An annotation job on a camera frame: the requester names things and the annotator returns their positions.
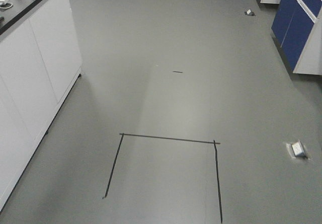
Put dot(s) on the floor power socket far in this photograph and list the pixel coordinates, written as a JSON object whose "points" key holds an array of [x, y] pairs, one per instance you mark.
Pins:
{"points": [[249, 12]]}

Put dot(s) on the floor power socket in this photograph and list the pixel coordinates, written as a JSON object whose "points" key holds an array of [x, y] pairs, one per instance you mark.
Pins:
{"points": [[249, 12], [297, 150]]}

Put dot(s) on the white lab cabinet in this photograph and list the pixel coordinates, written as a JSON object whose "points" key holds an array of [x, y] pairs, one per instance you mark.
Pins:
{"points": [[40, 63]]}

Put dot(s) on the floor power socket near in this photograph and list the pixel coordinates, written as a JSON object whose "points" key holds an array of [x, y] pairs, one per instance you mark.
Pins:
{"points": [[297, 150]]}

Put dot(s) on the blue lab cabinet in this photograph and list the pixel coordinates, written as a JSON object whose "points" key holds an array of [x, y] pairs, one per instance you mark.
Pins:
{"points": [[297, 28]]}

